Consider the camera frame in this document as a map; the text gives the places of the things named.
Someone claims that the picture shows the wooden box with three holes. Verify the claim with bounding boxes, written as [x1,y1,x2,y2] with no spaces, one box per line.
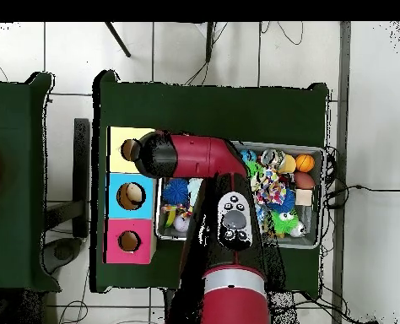
[103,126,161,265]

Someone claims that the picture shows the mint green cloth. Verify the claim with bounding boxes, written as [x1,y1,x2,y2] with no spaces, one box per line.
[186,177,204,207]

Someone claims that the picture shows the blue spiky rubber ball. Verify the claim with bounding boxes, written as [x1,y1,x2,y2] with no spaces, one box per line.
[161,177,190,206]

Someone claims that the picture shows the white baseball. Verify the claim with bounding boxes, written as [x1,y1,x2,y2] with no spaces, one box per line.
[172,214,192,233]

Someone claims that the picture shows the dark green table cloth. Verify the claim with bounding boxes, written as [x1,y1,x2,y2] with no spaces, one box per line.
[0,71,62,293]
[89,69,331,294]

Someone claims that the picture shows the white cloth with colourful dots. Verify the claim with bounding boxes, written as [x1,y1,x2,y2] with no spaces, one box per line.
[250,166,288,206]

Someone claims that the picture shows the green spiky toy with eyes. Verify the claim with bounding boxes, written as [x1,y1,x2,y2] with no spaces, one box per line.
[266,208,300,237]

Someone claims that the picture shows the brown mini football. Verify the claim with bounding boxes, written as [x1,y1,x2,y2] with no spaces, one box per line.
[293,170,316,190]

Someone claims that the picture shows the small wooden block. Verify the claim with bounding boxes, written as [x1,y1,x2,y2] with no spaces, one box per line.
[295,188,314,207]

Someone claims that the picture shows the orange mini basketball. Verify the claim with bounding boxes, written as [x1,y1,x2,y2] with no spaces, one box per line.
[295,154,316,174]

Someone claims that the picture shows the black upright panel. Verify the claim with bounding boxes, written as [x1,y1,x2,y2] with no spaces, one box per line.
[73,117,91,239]

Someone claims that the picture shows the black tripod leg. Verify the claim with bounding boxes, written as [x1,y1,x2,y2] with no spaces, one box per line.
[104,21,132,58]
[204,21,217,63]

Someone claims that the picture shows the grey round stand base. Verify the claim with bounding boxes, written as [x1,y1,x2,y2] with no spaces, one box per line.
[41,237,84,275]

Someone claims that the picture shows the shallow wire mesh bin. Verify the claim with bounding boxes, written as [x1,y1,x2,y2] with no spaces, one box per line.
[154,139,325,250]

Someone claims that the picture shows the black cable bundle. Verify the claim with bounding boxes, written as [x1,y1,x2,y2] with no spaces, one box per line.
[322,146,400,210]

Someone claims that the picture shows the grey floor cable cover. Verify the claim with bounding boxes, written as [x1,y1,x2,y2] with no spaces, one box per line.
[331,21,352,324]

